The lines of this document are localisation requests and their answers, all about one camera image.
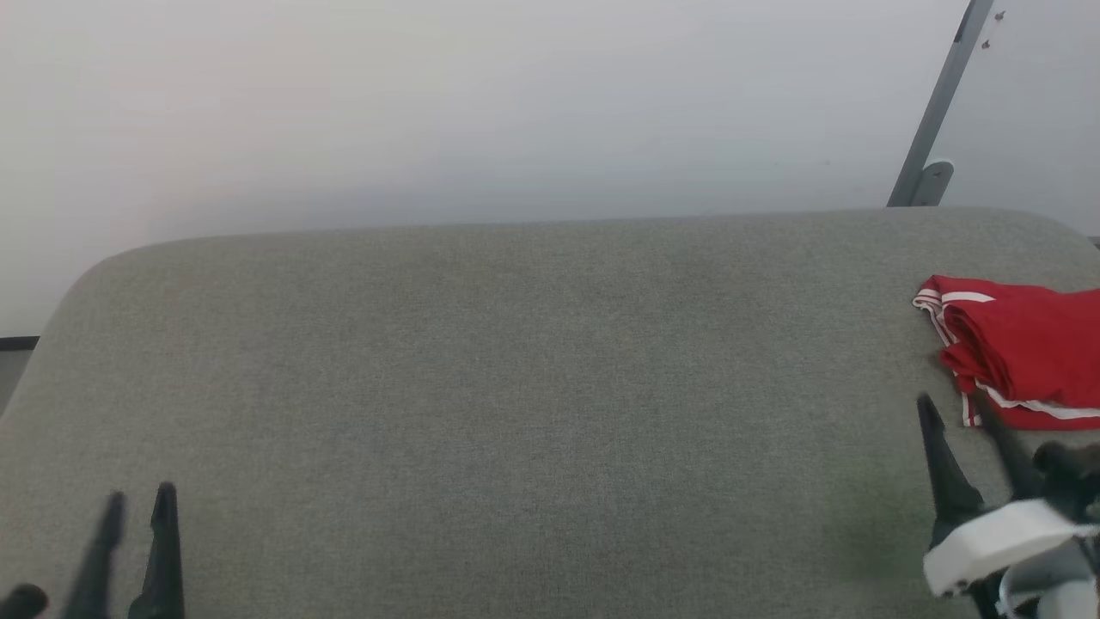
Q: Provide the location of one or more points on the grey fabric sofa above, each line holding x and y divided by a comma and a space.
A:
516, 413

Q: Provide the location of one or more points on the grey metal pole bracket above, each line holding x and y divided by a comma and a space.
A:
932, 182

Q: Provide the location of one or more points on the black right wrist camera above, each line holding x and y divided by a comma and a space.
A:
1070, 477

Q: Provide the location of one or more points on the grey metal pole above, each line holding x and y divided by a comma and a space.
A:
941, 94

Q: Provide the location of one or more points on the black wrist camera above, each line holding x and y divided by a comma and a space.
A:
1070, 477
21, 602

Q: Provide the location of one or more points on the red and white jersey shirt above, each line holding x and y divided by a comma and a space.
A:
1031, 352

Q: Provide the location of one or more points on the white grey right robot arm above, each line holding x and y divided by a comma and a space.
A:
1053, 593

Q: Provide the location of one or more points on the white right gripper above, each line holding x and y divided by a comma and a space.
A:
997, 542

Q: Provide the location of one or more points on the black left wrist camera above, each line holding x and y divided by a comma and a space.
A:
21, 602

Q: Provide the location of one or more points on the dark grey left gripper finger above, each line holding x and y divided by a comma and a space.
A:
161, 559
94, 567

